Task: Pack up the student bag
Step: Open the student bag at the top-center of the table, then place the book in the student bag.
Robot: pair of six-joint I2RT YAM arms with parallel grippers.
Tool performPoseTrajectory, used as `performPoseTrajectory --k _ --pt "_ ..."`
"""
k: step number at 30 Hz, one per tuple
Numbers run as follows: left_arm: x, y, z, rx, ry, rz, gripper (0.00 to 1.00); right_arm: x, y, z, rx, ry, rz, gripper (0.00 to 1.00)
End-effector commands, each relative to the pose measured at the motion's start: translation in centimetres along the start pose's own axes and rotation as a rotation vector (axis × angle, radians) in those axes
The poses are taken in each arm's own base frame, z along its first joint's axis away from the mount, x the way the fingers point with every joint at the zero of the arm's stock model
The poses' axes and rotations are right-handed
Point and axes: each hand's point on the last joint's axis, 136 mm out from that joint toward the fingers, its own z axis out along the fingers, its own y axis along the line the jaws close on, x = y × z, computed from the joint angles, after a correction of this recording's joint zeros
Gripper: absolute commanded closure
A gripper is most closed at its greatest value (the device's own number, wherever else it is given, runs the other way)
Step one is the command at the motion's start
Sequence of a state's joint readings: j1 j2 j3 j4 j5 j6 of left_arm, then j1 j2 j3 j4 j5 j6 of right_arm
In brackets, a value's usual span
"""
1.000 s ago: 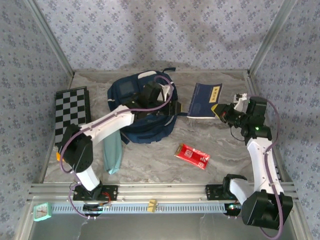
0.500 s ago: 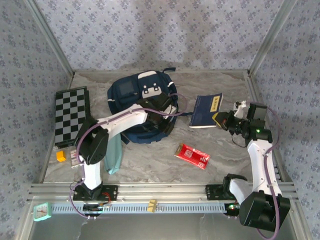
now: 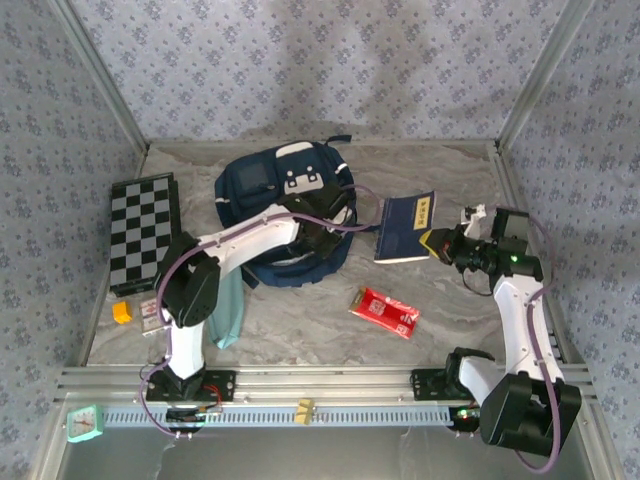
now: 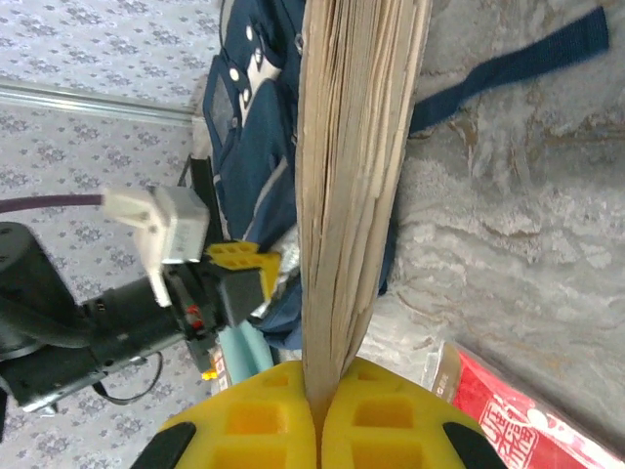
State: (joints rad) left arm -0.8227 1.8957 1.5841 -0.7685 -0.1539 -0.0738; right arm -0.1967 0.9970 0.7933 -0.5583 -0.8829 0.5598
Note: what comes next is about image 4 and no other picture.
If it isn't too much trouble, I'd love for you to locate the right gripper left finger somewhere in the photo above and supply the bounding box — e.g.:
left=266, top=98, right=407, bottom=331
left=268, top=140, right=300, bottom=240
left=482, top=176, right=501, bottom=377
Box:
left=129, top=360, right=318, bottom=469

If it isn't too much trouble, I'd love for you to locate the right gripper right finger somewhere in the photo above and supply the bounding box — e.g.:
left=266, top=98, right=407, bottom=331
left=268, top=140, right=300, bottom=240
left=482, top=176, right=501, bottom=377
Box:
left=319, top=358, right=509, bottom=469

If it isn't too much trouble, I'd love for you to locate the navy blue backpack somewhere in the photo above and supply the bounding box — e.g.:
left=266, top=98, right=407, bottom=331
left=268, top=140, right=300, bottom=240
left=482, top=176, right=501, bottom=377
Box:
left=202, top=0, right=611, bottom=351

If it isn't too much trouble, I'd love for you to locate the red packet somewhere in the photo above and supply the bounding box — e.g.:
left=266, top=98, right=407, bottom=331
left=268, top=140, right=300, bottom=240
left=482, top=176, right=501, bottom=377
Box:
left=424, top=341, right=625, bottom=469

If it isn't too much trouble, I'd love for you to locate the navy book with yellow label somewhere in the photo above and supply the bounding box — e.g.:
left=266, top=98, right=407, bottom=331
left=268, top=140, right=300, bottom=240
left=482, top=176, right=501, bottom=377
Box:
left=295, top=0, right=434, bottom=421

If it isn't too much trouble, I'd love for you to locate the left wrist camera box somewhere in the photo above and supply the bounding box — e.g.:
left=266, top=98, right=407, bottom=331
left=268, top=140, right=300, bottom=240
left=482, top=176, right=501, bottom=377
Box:
left=102, top=185, right=211, bottom=309

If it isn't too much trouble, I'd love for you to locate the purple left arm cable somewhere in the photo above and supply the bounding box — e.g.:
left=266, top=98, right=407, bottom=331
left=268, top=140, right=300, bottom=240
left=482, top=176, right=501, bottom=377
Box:
left=0, top=193, right=106, bottom=215

